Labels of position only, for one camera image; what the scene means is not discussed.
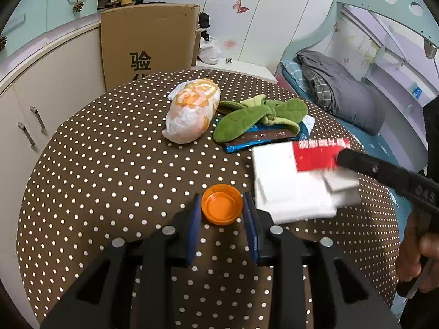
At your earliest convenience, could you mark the right hand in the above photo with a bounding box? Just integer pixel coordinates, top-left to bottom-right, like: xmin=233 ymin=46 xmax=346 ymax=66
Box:
xmin=396 ymin=213 xmax=438 ymax=293

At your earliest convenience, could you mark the beige curved cabinet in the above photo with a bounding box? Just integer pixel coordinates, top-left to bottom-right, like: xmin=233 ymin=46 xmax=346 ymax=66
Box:
xmin=1 ymin=22 xmax=106 ymax=328

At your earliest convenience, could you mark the white red paper box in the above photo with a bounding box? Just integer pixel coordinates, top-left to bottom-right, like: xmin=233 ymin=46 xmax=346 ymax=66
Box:
xmin=252 ymin=138 xmax=361 ymax=224

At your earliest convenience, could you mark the brown polka dot tablecloth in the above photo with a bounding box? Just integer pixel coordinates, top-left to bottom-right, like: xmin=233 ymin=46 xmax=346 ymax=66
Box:
xmin=15 ymin=68 xmax=402 ymax=329

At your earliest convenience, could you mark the mint green drawer cabinet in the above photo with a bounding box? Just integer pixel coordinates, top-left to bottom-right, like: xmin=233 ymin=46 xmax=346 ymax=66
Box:
xmin=1 ymin=0 xmax=98 ymax=60

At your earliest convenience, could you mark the large cardboard box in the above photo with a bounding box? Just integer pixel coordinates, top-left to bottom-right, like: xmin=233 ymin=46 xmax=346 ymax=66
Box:
xmin=100 ymin=3 xmax=199 ymax=90

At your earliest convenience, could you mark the orange white plastic bag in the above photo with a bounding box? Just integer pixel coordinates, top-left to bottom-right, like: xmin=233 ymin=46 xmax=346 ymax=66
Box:
xmin=162 ymin=78 xmax=221 ymax=145

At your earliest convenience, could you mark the blue foil wrapper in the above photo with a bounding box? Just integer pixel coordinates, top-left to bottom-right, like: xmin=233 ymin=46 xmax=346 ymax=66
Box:
xmin=222 ymin=115 xmax=316 ymax=154

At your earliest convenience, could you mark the grey folded blanket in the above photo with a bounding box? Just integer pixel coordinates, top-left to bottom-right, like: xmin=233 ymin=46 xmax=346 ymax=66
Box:
xmin=297 ymin=50 xmax=385 ymax=135

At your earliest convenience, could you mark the mint green bed headboard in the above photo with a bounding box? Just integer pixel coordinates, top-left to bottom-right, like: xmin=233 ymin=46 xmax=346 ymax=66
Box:
xmin=280 ymin=0 xmax=438 ymax=63

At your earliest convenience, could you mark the orange plastic lid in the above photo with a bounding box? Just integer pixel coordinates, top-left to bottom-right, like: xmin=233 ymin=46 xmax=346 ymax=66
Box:
xmin=201 ymin=184 xmax=243 ymax=226

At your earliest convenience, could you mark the green plush leaf toy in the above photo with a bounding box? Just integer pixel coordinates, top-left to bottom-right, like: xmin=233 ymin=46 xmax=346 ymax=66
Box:
xmin=213 ymin=94 xmax=308 ymax=143

